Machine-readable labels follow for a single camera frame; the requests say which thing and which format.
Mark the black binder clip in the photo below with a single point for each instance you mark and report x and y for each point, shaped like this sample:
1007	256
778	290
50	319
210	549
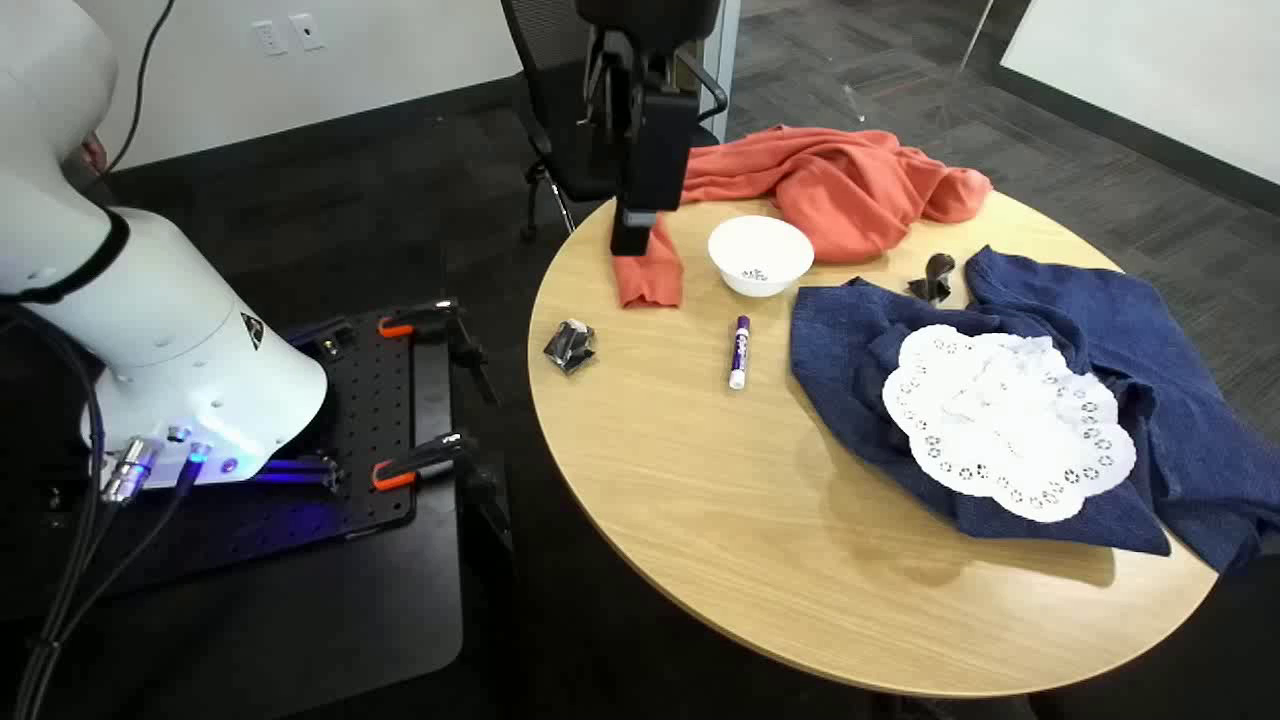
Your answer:
569	344

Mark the small black plastic object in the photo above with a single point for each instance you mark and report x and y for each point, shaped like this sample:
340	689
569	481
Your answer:
934	277

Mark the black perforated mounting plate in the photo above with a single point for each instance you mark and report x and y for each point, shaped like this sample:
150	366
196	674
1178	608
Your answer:
381	427

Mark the purple and white marker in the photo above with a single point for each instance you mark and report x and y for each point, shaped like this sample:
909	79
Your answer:
736	352

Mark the black robot cart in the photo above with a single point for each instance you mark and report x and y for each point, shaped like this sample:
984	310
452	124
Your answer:
292	612

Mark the white paper doily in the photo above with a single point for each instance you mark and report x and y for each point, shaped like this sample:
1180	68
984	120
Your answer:
1007	420

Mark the dark blue cloth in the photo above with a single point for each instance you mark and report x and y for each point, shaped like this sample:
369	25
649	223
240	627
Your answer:
1172	402

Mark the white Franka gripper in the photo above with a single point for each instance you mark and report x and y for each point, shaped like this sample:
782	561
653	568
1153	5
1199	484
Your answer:
657	144

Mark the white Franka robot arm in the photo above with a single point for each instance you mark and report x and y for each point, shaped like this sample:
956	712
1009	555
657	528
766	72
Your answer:
162	320

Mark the white wall outlet plate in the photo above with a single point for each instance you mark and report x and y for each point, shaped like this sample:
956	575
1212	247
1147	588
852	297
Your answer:
271	37
305	28

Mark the black office chair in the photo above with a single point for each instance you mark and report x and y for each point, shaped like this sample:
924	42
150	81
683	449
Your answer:
573	104

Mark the orange cloth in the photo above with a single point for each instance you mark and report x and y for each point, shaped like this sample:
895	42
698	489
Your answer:
840	183

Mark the white bowl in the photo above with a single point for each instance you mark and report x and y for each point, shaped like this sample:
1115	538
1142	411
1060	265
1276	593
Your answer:
758	250

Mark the orange and black clamp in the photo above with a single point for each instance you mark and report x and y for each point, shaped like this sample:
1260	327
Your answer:
418	460
421	320

